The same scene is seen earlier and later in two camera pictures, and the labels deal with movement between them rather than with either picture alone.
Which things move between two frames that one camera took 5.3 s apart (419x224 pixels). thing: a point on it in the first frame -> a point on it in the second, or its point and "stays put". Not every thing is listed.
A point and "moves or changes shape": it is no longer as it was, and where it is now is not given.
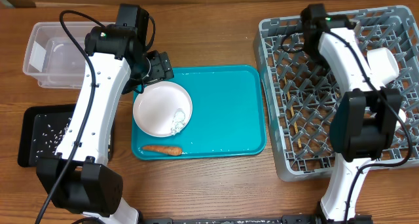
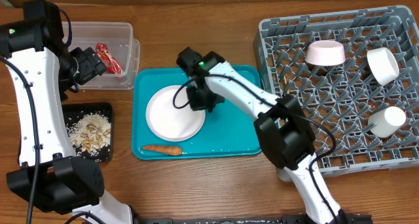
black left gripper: x=162 y=69 -> x=91 y=65
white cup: x=383 y=64 stays put
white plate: x=155 y=109 moves or changes shape
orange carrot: x=169 y=150 stays put
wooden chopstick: x=285 y=81 stays put
